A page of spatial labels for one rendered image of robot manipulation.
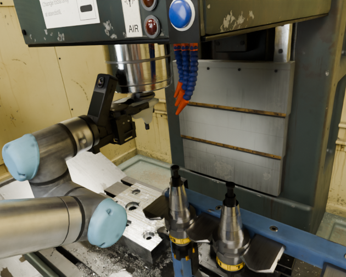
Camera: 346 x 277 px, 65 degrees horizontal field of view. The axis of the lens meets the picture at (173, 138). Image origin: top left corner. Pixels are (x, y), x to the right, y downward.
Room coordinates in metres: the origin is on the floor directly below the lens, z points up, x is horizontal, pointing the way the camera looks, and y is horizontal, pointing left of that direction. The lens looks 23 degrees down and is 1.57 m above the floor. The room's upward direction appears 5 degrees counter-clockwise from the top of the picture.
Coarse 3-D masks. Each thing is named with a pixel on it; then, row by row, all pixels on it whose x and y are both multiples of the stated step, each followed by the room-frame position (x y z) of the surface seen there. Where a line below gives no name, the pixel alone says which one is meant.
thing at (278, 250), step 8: (256, 240) 0.35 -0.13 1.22; (264, 240) 0.35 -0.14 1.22; (272, 240) 0.35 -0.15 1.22; (248, 248) 0.33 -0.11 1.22; (256, 248) 0.33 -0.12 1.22; (264, 248) 0.33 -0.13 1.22; (272, 248) 0.33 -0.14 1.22; (280, 248) 0.33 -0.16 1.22; (240, 256) 0.32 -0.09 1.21; (248, 256) 0.32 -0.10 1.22; (256, 256) 0.32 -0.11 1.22; (264, 256) 0.32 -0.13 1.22; (272, 256) 0.31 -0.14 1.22; (280, 256) 0.32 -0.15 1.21; (248, 264) 0.31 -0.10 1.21; (256, 264) 0.30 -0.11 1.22; (264, 264) 0.30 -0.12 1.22; (272, 264) 0.30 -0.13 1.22; (256, 272) 0.29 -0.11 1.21; (264, 272) 0.29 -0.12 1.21; (272, 272) 0.29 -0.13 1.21
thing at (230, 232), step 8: (224, 200) 0.37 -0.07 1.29; (224, 208) 0.35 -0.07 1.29; (232, 208) 0.35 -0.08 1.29; (224, 216) 0.35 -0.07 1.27; (232, 216) 0.34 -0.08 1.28; (240, 216) 0.35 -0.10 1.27; (224, 224) 0.35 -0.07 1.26; (232, 224) 0.34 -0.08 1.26; (240, 224) 0.35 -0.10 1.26; (224, 232) 0.35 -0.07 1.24; (232, 232) 0.34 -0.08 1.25; (240, 232) 0.34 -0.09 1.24; (224, 240) 0.34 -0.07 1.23; (232, 240) 0.34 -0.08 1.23; (240, 240) 0.34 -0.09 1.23
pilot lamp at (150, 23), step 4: (148, 20) 0.37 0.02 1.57; (152, 20) 0.37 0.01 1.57; (148, 24) 0.37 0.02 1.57; (152, 24) 0.37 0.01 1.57; (156, 24) 0.37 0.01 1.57; (148, 28) 0.37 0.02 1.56; (152, 28) 0.37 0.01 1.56; (156, 28) 0.37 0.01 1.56; (148, 32) 0.37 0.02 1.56; (152, 32) 0.37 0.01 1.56
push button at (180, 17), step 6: (180, 0) 0.34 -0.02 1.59; (174, 6) 0.34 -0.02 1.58; (180, 6) 0.33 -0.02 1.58; (186, 6) 0.33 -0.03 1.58; (174, 12) 0.34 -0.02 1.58; (180, 12) 0.33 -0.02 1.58; (186, 12) 0.33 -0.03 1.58; (174, 18) 0.34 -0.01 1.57; (180, 18) 0.33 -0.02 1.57; (186, 18) 0.33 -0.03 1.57; (174, 24) 0.34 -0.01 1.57; (180, 24) 0.33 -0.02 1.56; (186, 24) 0.33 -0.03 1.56
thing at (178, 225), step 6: (192, 210) 0.43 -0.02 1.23; (168, 216) 0.42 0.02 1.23; (192, 216) 0.42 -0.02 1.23; (168, 222) 0.41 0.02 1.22; (174, 222) 0.41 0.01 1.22; (180, 222) 0.40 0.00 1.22; (186, 222) 0.40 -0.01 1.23; (192, 222) 0.41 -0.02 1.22; (168, 228) 0.41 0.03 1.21; (174, 228) 0.41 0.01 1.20; (180, 228) 0.40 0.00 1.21
